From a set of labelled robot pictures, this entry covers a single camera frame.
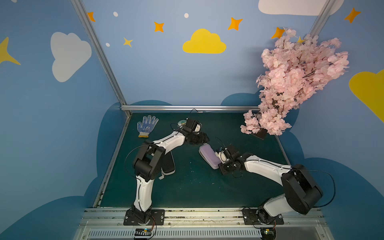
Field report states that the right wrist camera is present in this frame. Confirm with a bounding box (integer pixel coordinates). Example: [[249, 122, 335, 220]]
[[215, 144, 241, 164]]

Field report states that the aluminium mounting rail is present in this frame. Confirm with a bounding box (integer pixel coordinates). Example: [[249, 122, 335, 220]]
[[74, 208, 334, 240]]

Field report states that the black grey zippered umbrella case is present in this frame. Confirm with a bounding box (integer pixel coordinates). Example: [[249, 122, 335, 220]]
[[159, 151, 176, 180]]

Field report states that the small circuit board right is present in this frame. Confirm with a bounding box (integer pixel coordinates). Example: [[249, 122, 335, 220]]
[[260, 228, 277, 240]]

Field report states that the pink artificial cherry blossom branch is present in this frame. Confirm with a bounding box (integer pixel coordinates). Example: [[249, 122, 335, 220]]
[[241, 28, 349, 136]]

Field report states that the small circuit board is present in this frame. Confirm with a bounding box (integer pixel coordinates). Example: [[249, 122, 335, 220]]
[[260, 228, 277, 240], [134, 228, 154, 240]]

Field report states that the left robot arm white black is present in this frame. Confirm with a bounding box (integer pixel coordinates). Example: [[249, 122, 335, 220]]
[[132, 132, 210, 216]]

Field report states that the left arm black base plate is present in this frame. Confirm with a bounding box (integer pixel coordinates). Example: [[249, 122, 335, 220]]
[[123, 209, 165, 226]]

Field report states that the white blue dotted work glove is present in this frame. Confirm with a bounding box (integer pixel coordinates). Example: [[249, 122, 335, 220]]
[[137, 115, 159, 138]]

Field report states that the yellow jar with green lid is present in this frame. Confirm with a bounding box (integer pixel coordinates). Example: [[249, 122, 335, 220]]
[[178, 120, 187, 128]]

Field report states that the small circuit board left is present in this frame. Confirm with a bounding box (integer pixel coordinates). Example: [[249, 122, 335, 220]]
[[134, 228, 154, 240]]

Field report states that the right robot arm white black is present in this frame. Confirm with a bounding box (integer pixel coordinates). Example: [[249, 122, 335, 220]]
[[215, 151, 324, 224]]

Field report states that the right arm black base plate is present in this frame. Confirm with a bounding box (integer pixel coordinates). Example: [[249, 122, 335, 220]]
[[241, 207, 284, 225]]

